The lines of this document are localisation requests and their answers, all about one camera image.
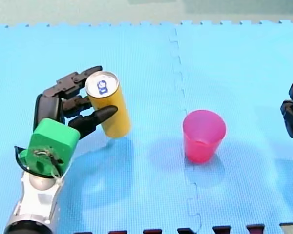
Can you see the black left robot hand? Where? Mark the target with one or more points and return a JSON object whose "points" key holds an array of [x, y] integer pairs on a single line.
{"points": [[75, 102]]}

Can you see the yellow drink can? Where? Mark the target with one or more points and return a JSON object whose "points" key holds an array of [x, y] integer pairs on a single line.
{"points": [[112, 107]]}

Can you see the pink plastic cup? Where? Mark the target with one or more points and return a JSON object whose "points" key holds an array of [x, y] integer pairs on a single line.
{"points": [[202, 139]]}

